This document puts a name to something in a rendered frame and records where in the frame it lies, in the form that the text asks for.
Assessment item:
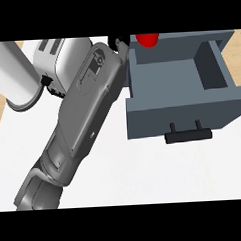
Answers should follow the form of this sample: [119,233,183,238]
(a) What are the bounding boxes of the red round object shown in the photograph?
[135,32,161,50]

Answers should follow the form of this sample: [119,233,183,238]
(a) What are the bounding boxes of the grey-blue cabinet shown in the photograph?
[129,28,237,65]

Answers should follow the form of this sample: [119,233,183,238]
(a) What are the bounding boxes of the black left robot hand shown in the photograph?
[107,34,132,56]

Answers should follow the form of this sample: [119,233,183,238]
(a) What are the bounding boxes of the white cylindrical appliance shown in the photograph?
[0,39,45,114]

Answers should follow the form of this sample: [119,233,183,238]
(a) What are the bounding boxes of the grey-blue open drawer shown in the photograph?
[127,38,238,100]

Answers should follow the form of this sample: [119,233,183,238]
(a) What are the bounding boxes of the white toaster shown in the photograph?
[32,36,96,101]

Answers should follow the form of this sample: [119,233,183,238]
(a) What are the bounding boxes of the black drawer handle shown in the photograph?
[164,119,214,145]

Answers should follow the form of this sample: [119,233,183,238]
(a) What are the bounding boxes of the grey-blue drawer front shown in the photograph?
[124,85,241,141]

